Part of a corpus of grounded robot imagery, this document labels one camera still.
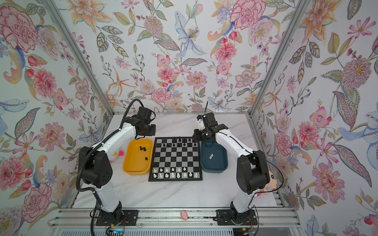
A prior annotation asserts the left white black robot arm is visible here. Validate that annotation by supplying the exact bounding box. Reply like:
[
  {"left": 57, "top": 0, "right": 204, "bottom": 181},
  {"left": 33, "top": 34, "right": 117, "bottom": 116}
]
[{"left": 76, "top": 99, "right": 156, "bottom": 223}]

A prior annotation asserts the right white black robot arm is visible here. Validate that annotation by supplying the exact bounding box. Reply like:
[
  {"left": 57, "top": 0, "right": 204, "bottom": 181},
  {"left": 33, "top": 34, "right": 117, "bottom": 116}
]
[{"left": 194, "top": 113, "right": 270, "bottom": 224}]

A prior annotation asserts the dark teal plastic tray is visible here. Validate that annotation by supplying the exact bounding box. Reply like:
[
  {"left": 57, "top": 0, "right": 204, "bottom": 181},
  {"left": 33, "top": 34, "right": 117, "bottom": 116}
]
[{"left": 200, "top": 140, "right": 228, "bottom": 173}]

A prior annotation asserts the yellow plastic tray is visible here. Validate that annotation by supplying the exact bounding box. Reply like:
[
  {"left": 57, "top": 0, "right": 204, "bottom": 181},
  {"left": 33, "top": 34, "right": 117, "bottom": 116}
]
[{"left": 123, "top": 139, "right": 154, "bottom": 176}]

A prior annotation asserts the colourful plush toy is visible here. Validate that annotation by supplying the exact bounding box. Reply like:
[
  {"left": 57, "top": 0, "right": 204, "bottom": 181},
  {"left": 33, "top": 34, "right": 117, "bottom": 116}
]
[{"left": 109, "top": 149, "right": 124, "bottom": 162}]

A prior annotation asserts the black white chessboard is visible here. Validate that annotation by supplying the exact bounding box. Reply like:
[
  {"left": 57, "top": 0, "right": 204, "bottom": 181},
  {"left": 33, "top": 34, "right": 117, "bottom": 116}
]
[{"left": 149, "top": 137, "right": 203, "bottom": 182}]

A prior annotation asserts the pink striped plush doll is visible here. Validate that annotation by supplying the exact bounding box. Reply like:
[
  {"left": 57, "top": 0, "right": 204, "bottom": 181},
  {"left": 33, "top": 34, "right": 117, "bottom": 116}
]
[{"left": 257, "top": 171, "right": 277, "bottom": 196}]

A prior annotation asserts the small pink toy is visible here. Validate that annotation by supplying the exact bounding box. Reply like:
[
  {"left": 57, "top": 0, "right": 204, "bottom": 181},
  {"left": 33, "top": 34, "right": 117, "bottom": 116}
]
[{"left": 180, "top": 210, "right": 189, "bottom": 221}]

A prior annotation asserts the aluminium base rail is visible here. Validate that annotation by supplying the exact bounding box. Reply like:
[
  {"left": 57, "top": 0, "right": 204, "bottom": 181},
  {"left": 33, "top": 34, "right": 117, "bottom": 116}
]
[{"left": 48, "top": 207, "right": 302, "bottom": 229}]

